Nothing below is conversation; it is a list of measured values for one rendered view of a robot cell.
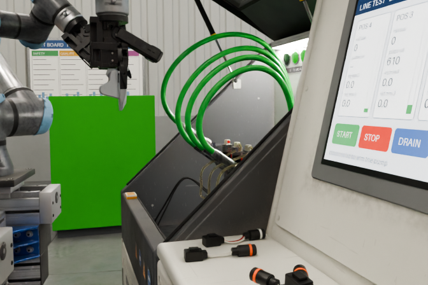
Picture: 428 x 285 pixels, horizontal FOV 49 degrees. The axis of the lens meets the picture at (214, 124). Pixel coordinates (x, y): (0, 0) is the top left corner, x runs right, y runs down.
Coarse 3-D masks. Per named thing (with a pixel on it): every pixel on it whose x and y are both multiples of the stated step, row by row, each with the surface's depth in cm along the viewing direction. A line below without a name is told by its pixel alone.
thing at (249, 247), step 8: (192, 248) 77; (200, 248) 78; (232, 248) 78; (240, 248) 78; (248, 248) 78; (256, 248) 79; (184, 256) 77; (192, 256) 76; (200, 256) 76; (208, 256) 78; (216, 256) 78
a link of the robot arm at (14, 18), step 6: (0, 12) 126; (6, 12) 128; (12, 12) 130; (0, 18) 125; (6, 18) 127; (12, 18) 128; (18, 18) 130; (0, 24) 125; (6, 24) 127; (12, 24) 128; (18, 24) 129; (0, 30) 126; (6, 30) 127; (12, 30) 128; (18, 30) 130; (0, 36) 128; (6, 36) 129; (12, 36) 130
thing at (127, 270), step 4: (124, 248) 146; (124, 252) 146; (124, 256) 146; (128, 256) 138; (124, 260) 148; (128, 260) 136; (124, 264) 147; (128, 264) 136; (124, 268) 148; (128, 268) 136; (132, 268) 128; (124, 272) 148; (128, 272) 138; (132, 272) 126; (124, 276) 148; (128, 276) 137; (132, 276) 126; (124, 280) 149; (128, 280) 137; (132, 280) 126; (136, 280) 120; (124, 284) 150; (128, 284) 137; (132, 284) 126; (136, 284) 118
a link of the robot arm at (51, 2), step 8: (32, 0) 131; (40, 0) 130; (48, 0) 130; (56, 0) 130; (64, 0) 131; (32, 8) 133; (40, 8) 131; (48, 8) 130; (56, 8) 129; (40, 16) 132; (48, 16) 131; (56, 16) 131
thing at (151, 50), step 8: (120, 32) 104; (128, 32) 104; (128, 40) 104; (136, 40) 105; (136, 48) 105; (144, 48) 105; (152, 48) 106; (144, 56) 109; (152, 56) 106; (160, 56) 107
